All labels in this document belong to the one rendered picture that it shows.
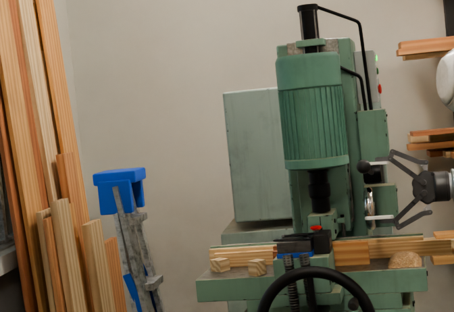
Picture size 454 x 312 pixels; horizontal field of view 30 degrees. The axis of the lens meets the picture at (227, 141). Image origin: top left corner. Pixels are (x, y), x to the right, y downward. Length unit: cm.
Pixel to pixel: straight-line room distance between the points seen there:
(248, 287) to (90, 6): 287
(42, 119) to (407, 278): 212
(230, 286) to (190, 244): 251
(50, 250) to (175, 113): 153
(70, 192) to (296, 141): 178
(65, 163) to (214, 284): 171
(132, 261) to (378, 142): 104
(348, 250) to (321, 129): 33
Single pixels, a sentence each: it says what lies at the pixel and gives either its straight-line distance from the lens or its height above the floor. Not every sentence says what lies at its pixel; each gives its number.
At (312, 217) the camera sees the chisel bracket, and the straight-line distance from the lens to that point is 231.
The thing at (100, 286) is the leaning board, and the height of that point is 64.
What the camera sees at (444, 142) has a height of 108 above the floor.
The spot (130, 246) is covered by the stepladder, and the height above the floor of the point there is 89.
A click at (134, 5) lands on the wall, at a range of 478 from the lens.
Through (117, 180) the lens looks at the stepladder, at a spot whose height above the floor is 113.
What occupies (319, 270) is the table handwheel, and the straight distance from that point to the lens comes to 202.
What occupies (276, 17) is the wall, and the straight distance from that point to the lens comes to 466.
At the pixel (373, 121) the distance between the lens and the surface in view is 249.
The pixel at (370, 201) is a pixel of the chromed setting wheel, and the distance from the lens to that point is 242.
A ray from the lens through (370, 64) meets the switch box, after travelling 260.
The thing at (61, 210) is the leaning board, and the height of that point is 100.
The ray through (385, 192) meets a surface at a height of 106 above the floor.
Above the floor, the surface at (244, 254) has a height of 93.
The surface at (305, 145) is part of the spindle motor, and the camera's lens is 226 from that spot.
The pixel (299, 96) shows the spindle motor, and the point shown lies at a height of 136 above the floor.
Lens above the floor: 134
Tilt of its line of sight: 2 degrees down
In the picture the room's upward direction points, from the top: 6 degrees counter-clockwise
